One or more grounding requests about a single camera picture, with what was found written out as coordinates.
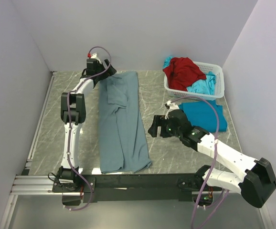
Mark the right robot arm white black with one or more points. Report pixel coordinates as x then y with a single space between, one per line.
253 179

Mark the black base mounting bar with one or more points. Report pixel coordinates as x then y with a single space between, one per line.
112 194

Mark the light turquoise t shirt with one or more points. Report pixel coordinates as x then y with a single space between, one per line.
200 86

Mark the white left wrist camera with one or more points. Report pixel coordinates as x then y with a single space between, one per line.
94 56

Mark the white plastic laundry basket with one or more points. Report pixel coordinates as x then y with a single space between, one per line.
205 68

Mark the folded teal t shirt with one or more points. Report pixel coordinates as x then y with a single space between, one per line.
200 114

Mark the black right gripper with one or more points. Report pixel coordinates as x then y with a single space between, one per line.
162 126

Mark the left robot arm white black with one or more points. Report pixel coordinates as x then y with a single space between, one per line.
73 115

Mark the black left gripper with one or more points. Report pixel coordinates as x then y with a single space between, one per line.
105 71

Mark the grey blue t shirt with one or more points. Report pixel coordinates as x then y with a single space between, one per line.
121 135

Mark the red t shirt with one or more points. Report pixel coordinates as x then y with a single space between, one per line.
182 73

